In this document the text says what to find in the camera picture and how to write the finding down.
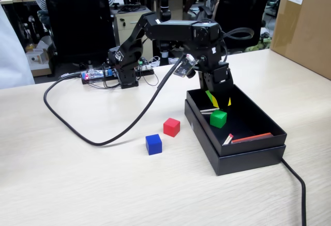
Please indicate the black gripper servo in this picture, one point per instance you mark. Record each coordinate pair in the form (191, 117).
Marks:
(222, 73)

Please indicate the green wooden cube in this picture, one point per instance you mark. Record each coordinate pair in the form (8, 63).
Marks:
(218, 120)

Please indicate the red wooden cube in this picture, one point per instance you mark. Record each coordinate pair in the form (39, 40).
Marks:
(171, 127)

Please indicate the blue wooden cube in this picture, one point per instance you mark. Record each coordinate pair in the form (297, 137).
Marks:
(153, 145)

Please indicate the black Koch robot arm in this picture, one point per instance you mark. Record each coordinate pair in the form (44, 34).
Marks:
(170, 32)

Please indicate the black cardboard box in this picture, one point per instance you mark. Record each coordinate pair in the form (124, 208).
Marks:
(253, 147)

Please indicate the black open box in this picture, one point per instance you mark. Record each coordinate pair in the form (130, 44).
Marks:
(245, 164)

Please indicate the large brown cardboard box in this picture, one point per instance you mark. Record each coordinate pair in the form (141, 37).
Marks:
(305, 29)

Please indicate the small white product box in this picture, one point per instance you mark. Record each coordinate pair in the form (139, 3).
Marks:
(35, 59)

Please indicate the thin pale stick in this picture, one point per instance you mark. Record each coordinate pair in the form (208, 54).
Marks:
(209, 110)

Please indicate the green patterned bag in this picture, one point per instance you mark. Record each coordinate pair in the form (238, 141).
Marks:
(258, 46)

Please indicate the small board with green terminal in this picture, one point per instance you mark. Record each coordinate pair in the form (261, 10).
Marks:
(144, 67)

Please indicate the black mesh office chair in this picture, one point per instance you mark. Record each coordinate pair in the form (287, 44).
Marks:
(243, 3)
(77, 16)

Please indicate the black jointed stand pole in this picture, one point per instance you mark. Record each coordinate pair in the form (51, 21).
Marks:
(165, 1)

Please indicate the beige drawer cabinet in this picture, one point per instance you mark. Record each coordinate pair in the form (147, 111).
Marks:
(129, 24)

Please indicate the motor controller circuit board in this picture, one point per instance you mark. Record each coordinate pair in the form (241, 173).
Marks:
(97, 74)

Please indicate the person in white shirt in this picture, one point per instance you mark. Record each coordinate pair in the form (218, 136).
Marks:
(13, 55)

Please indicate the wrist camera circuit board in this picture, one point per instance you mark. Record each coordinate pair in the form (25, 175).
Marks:
(184, 67)

